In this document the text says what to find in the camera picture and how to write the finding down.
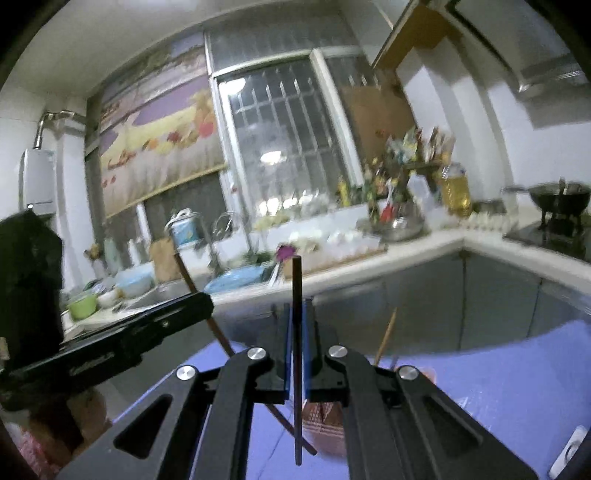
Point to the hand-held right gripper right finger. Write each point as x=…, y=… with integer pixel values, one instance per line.
x=323, y=374

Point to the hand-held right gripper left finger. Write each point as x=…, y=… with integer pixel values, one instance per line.
x=277, y=369

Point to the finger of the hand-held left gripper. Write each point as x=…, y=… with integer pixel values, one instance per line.
x=152, y=323

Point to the brown wooden chopstick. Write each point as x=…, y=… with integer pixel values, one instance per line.
x=388, y=332
x=187, y=274

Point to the black chopstick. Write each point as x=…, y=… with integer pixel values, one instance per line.
x=298, y=286

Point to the person's left forearm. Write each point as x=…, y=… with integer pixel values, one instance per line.
x=87, y=410

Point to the light blue bowl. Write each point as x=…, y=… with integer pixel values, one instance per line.
x=136, y=281

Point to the green bowl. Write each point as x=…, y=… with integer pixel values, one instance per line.
x=83, y=308

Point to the wooden cutting board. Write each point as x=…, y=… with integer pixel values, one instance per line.
x=164, y=261

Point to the blue plastic basin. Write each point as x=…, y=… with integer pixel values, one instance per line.
x=235, y=279

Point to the white water heater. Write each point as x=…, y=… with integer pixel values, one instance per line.
x=37, y=180

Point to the purple kitchen item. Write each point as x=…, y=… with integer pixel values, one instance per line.
x=286, y=253

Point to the tall chrome faucet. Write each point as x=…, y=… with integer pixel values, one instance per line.
x=248, y=244

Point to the grey kitchen cabinets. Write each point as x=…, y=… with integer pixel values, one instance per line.
x=438, y=304

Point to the beige kitchen countertop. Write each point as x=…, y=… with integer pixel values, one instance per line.
x=415, y=251

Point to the blue printed tablecloth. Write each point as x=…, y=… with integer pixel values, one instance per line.
x=485, y=392

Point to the stainless steel bowl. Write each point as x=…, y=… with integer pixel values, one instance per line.
x=399, y=228

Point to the fruit print roller blind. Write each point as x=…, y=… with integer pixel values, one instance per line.
x=157, y=152

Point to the metal exhaust pipe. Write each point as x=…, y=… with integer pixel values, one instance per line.
x=60, y=114

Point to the white plastic jug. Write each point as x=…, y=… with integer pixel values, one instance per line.
x=422, y=189

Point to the egg tray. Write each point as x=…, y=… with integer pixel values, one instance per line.
x=485, y=224

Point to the yellow cooking oil bottle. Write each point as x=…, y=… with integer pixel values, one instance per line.
x=455, y=194

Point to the barred kitchen window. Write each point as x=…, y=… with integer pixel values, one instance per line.
x=286, y=124

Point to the seasoning rack with packets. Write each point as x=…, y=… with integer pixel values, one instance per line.
x=415, y=147

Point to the brown cardboard sheet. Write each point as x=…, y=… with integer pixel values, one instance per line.
x=374, y=120

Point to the gas stove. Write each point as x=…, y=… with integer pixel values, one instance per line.
x=545, y=235

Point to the steel range hood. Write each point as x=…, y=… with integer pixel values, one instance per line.
x=549, y=74

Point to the wooden wall cabinet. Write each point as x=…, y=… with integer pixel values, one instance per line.
x=425, y=27

